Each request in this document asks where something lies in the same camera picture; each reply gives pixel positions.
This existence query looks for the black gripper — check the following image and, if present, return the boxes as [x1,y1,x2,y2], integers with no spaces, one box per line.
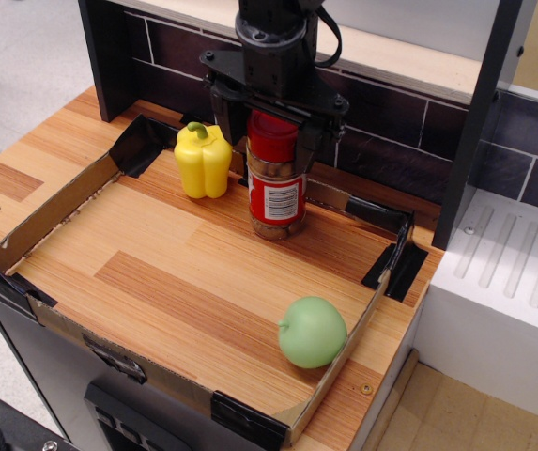
[200,27,347,175]

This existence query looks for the red lid spice bottle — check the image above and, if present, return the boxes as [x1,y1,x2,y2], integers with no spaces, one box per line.
[246,110,306,241]

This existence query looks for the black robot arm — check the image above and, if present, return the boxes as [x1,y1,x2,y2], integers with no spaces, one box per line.
[200,1,349,173]

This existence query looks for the cardboard fence with black tape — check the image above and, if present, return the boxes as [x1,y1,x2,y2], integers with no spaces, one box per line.
[0,103,442,450]

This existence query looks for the yellow toy bell pepper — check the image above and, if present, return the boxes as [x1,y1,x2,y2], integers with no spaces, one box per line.
[174,122,233,199]

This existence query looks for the light wooden shelf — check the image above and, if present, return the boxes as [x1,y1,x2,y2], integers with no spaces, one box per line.
[119,1,481,105]

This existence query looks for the green toy apple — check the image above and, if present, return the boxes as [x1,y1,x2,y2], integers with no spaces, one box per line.
[278,296,347,369]

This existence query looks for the white toy sink drainboard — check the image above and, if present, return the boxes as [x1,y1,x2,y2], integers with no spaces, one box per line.
[414,190,538,415]

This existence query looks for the grey kitchen cabinet front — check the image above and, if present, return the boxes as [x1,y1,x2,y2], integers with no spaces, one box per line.
[0,302,209,450]

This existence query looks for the black oven control panel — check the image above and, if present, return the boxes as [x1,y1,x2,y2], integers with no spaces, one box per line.
[83,381,204,451]

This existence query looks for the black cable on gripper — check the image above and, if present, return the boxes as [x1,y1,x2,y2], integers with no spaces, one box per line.
[313,4,343,68]

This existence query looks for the dark grey vertical post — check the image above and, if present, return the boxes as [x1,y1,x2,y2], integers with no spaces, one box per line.
[432,1,522,250]

